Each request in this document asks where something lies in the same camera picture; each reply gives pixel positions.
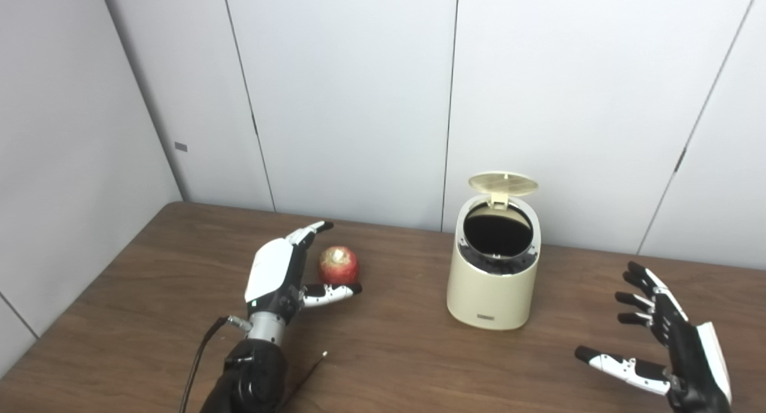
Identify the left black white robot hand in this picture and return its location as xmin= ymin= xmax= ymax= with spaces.
xmin=244 ymin=221 xmax=363 ymax=327

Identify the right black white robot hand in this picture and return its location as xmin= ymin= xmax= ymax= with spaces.
xmin=574 ymin=261 xmax=733 ymax=413

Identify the red apple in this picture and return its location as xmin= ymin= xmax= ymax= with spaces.
xmin=318 ymin=246 xmax=360 ymax=286

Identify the cream round bin lid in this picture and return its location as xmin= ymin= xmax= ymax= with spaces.
xmin=468 ymin=172 xmax=539 ymax=210

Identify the cream-colored cylindrical bin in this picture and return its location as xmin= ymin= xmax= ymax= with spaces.
xmin=446 ymin=193 xmax=542 ymax=331

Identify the thin dark loose wire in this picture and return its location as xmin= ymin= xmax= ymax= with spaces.
xmin=281 ymin=351 xmax=328 ymax=402

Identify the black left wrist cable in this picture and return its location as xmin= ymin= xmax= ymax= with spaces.
xmin=180 ymin=315 xmax=253 ymax=413

